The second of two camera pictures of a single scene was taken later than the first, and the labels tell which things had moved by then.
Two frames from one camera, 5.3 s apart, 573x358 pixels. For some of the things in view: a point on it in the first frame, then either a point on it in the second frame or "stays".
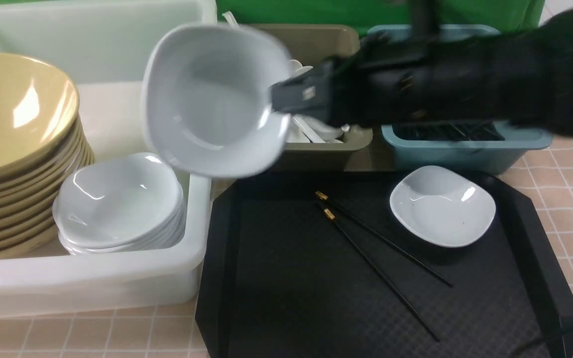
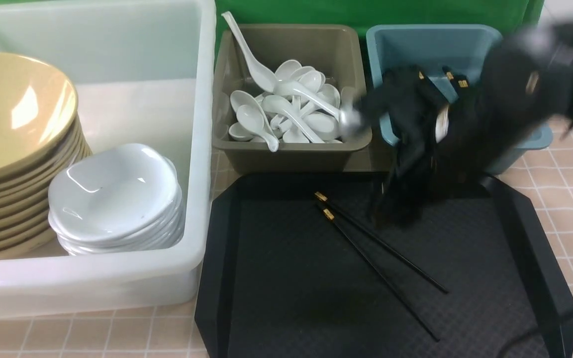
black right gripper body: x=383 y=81 → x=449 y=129
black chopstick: x=330 y=215 stays
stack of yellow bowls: x=26 y=139 stays
